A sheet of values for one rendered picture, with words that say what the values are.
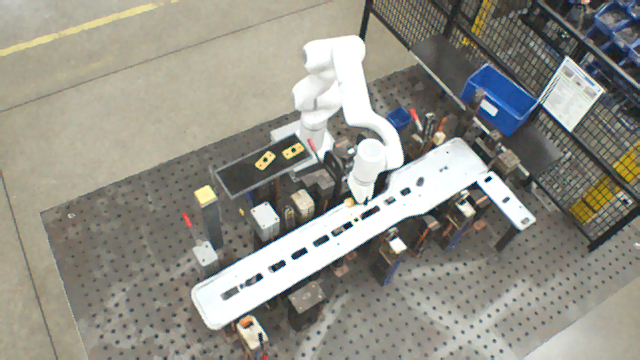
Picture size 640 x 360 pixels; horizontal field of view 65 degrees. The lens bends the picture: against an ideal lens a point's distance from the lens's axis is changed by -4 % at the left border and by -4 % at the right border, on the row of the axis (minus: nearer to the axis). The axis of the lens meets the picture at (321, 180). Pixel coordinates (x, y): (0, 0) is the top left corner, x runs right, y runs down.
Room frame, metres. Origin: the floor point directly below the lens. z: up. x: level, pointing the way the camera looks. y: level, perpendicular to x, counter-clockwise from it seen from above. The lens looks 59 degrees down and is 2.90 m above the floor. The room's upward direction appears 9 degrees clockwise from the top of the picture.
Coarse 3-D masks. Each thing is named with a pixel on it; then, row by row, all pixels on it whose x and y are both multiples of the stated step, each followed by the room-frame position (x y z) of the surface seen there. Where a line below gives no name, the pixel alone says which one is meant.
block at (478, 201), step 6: (474, 192) 1.22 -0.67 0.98; (480, 192) 1.23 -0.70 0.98; (468, 198) 1.21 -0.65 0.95; (474, 198) 1.19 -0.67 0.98; (480, 198) 1.20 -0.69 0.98; (486, 198) 1.20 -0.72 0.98; (474, 204) 1.18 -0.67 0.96; (480, 204) 1.17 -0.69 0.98; (486, 204) 1.17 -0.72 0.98; (474, 210) 1.16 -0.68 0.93; (480, 210) 1.15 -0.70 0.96; (474, 216) 1.15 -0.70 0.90; (474, 222) 1.19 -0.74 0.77; (468, 228) 1.17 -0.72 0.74; (462, 234) 1.15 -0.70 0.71
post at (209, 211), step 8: (216, 200) 0.91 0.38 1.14; (200, 208) 0.88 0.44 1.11; (208, 208) 0.88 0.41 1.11; (216, 208) 0.90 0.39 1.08; (208, 216) 0.88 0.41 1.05; (216, 216) 0.90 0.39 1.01; (208, 224) 0.88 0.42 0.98; (216, 224) 0.90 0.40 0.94; (208, 232) 0.88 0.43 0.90; (216, 232) 0.89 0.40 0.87; (208, 240) 0.89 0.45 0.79; (216, 240) 0.89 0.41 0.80; (216, 248) 0.88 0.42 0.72
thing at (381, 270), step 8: (384, 240) 0.90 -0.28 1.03; (384, 248) 0.89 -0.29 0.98; (392, 248) 0.87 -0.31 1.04; (400, 248) 0.87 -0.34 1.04; (384, 256) 0.88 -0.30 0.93; (392, 256) 0.86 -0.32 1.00; (400, 256) 0.87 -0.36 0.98; (376, 264) 0.89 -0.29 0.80; (384, 264) 0.87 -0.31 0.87; (392, 264) 0.85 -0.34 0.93; (376, 272) 0.88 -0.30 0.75; (384, 272) 0.86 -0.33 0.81; (392, 272) 0.89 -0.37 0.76; (376, 280) 0.86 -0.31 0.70; (384, 280) 0.86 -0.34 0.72
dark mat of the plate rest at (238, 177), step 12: (276, 144) 1.19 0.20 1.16; (288, 144) 1.20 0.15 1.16; (252, 156) 1.11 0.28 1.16; (276, 156) 1.13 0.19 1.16; (300, 156) 1.15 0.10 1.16; (228, 168) 1.04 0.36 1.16; (240, 168) 1.05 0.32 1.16; (252, 168) 1.06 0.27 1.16; (264, 168) 1.07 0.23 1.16; (276, 168) 1.08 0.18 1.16; (228, 180) 0.99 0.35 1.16; (240, 180) 1.00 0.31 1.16; (252, 180) 1.01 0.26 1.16; (240, 192) 0.95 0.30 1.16
